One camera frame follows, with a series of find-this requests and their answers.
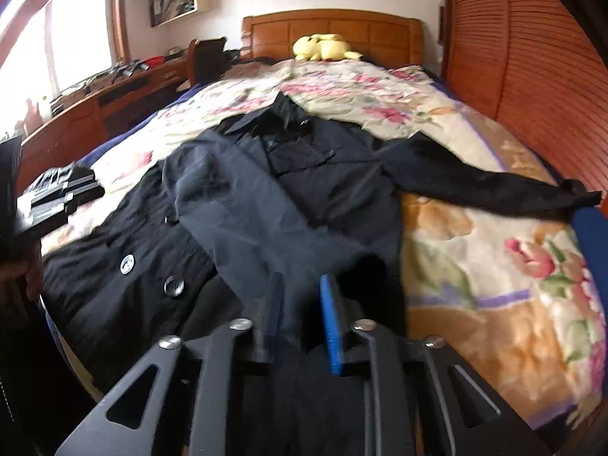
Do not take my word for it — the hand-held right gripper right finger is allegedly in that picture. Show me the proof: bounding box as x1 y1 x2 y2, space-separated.
320 272 552 456

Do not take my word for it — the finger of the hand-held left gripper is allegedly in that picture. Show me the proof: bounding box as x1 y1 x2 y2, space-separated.
24 165 98 196
16 184 106 239

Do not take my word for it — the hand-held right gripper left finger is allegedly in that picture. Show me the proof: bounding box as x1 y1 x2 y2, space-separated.
54 272 287 456

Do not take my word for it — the dark navy coat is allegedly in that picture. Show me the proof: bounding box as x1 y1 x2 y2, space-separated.
43 92 604 456

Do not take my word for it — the person's left hand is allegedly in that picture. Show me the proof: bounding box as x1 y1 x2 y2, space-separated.
0 247 44 301

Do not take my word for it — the wooden nightstand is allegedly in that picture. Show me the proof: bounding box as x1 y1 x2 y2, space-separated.
21 59 191 179

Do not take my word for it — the window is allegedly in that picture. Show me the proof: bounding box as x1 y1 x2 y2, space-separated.
0 0 120 139

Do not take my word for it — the floral blanket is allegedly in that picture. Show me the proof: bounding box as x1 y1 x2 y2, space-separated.
43 57 608 438

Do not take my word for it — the wooden chair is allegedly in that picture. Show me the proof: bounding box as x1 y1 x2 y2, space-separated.
187 37 229 87

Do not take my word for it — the yellow plush toy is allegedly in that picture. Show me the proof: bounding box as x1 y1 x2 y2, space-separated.
292 34 364 62

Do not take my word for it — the wooden bed headboard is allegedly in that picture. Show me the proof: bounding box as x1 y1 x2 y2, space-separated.
241 8 423 65

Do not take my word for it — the wooden louvered wardrobe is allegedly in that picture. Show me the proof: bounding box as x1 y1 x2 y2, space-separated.
441 0 608 210

